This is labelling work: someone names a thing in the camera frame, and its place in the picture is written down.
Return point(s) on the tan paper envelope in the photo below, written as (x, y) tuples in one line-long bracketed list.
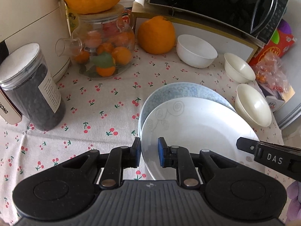
[(288, 94)]

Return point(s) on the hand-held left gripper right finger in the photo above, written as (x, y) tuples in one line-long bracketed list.
[(162, 153)]

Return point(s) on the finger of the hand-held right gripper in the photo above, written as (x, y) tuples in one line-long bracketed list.
[(270, 157)]

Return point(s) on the clear jar with dark contents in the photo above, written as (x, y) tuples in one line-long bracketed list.
[(33, 91)]

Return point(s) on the blue and white carton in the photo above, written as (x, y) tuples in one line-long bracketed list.
[(275, 103)]

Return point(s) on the yellow printed packet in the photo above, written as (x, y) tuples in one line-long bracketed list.
[(71, 16)]

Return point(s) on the pile of small oranges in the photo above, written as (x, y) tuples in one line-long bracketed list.
[(120, 54)]

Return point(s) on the person's right hand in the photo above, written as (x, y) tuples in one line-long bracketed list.
[(295, 197)]

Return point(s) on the white air fryer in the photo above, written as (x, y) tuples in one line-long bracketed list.
[(30, 16)]

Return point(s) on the white swirl-pattern plate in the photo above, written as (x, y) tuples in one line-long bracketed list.
[(207, 124)]

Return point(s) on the cherry print tablecloth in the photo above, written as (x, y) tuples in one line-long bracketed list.
[(94, 113)]

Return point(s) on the white refrigerator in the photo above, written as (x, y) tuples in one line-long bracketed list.
[(294, 87)]

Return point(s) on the black microwave oven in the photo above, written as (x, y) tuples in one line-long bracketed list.
[(211, 2)]

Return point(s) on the red cardboard box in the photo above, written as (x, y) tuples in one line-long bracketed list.
[(282, 49)]

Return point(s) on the white round bowl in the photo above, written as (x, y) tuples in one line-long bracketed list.
[(196, 51)]

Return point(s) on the cream bowl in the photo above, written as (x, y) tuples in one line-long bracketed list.
[(238, 67), (254, 106)]

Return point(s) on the glass teapot with wooden lid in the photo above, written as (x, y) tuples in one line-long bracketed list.
[(103, 18)]

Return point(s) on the clear bag of orange snacks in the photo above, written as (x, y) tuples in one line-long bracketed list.
[(272, 73)]

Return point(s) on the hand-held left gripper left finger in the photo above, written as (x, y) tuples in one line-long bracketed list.
[(139, 153)]

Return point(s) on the blue patterned plate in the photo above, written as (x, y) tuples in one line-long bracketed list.
[(183, 90)]

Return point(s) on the white gold-framed board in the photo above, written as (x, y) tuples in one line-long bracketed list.
[(211, 29)]

